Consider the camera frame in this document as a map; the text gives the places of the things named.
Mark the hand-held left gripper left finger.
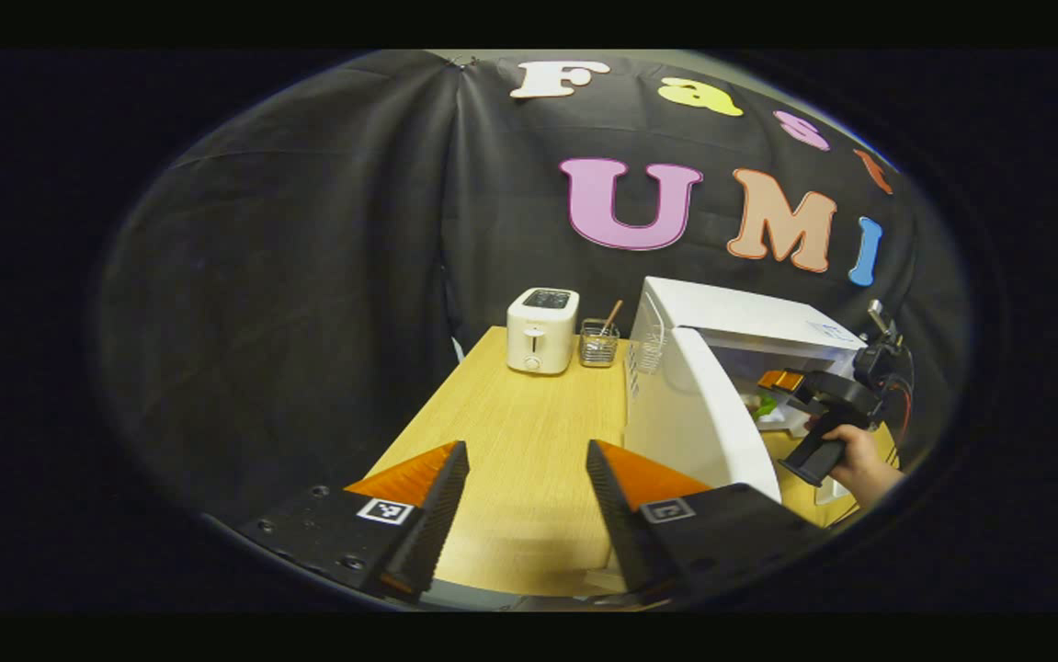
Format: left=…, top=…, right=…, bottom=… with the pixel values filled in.
left=239, top=440, right=471, bottom=599

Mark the white microwave oven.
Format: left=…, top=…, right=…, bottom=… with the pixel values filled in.
left=625, top=276, right=870, bottom=507

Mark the wire mesh utensil holder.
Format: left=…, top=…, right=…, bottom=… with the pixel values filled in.
left=579, top=318, right=620, bottom=369

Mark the black backdrop cloth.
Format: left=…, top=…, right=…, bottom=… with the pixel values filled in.
left=97, top=51, right=971, bottom=525

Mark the white toaster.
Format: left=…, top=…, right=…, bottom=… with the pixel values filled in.
left=506, top=287, right=580, bottom=375

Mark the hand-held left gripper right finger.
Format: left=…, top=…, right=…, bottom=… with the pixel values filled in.
left=586, top=439, right=828, bottom=599

